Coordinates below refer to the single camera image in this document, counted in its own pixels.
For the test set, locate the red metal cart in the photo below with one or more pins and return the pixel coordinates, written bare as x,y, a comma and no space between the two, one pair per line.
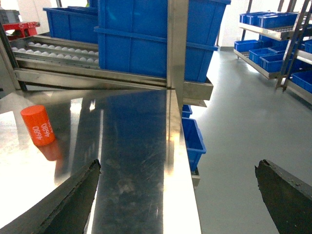
21,29

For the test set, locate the steel shelf rack with bins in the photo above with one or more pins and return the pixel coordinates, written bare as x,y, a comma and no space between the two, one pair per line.
279,51

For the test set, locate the steel roller conveyor rack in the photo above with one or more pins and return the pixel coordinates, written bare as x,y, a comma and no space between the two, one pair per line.
29,63

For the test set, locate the steel upright post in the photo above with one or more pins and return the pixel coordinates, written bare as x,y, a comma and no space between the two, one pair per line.
176,47

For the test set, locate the blue crate rear left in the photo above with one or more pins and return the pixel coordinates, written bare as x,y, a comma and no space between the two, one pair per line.
73,23

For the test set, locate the large blue crate front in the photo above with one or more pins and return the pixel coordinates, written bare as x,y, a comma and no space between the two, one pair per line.
132,36

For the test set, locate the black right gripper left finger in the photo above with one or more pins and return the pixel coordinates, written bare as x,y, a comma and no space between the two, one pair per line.
65,210

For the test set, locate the blue bin under table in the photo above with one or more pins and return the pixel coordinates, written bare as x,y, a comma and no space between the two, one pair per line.
194,142

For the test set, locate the orange cylindrical capacitor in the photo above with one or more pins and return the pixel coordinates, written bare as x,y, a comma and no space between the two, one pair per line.
38,125

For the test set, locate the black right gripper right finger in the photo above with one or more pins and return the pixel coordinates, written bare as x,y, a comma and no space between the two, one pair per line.
287,198

